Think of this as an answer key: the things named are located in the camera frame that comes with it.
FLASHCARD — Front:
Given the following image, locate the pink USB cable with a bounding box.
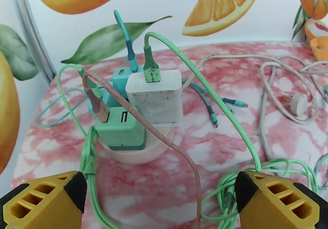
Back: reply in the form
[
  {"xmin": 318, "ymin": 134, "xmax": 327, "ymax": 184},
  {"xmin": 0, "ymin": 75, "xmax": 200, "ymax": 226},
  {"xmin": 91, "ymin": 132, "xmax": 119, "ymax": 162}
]
[{"xmin": 82, "ymin": 70, "xmax": 202, "ymax": 229}]

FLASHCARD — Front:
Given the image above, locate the green USB cable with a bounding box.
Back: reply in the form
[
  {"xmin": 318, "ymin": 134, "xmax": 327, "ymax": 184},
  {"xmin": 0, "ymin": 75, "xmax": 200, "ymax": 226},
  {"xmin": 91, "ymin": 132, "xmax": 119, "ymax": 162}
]
[
  {"xmin": 143, "ymin": 32, "xmax": 324, "ymax": 223},
  {"xmin": 58, "ymin": 64, "xmax": 108, "ymax": 229}
]

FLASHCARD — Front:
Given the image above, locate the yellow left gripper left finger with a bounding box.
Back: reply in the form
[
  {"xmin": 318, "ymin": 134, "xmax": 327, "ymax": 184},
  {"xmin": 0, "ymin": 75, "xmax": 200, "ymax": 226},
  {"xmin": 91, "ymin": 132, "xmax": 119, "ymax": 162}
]
[{"xmin": 0, "ymin": 171, "xmax": 88, "ymax": 229}]

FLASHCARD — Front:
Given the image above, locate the mint green USB charger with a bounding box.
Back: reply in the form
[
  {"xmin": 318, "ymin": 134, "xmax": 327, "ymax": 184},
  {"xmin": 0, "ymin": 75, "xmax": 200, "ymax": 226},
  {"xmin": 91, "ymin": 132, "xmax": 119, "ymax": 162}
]
[{"xmin": 94, "ymin": 107, "xmax": 147, "ymax": 151}]

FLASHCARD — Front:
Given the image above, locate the teal USB cable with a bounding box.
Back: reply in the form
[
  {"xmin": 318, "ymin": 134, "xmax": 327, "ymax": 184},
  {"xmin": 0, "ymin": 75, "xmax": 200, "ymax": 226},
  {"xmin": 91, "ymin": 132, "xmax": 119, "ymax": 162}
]
[{"xmin": 35, "ymin": 9, "xmax": 249, "ymax": 129}]

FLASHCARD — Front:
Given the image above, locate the teal USB charger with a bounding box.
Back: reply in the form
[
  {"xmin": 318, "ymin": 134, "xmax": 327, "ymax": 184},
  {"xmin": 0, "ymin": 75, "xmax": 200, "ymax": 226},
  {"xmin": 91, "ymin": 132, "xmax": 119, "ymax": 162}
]
[{"xmin": 87, "ymin": 68, "xmax": 139, "ymax": 111}]

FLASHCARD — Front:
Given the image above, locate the white speckled USB charger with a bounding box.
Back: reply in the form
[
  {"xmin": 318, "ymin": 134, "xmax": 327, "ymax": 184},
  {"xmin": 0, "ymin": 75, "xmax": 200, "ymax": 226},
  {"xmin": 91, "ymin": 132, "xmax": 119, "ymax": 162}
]
[{"xmin": 125, "ymin": 70, "xmax": 183, "ymax": 127}]

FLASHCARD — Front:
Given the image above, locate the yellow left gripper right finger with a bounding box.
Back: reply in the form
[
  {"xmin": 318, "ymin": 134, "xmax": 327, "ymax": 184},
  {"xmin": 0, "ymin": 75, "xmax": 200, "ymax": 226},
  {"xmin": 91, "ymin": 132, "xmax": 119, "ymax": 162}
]
[{"xmin": 235, "ymin": 171, "xmax": 328, "ymax": 229}]

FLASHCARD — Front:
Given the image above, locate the orange plush toy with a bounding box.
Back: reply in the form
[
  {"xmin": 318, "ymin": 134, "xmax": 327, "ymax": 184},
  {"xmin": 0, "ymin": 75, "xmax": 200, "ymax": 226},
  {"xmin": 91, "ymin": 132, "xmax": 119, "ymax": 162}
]
[{"xmin": 304, "ymin": 18, "xmax": 328, "ymax": 62}]

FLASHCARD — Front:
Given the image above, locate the round pink power socket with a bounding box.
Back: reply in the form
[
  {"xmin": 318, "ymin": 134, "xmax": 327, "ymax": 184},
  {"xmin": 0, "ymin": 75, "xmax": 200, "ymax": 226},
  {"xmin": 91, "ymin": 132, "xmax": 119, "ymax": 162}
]
[{"xmin": 99, "ymin": 125, "xmax": 176, "ymax": 165}]

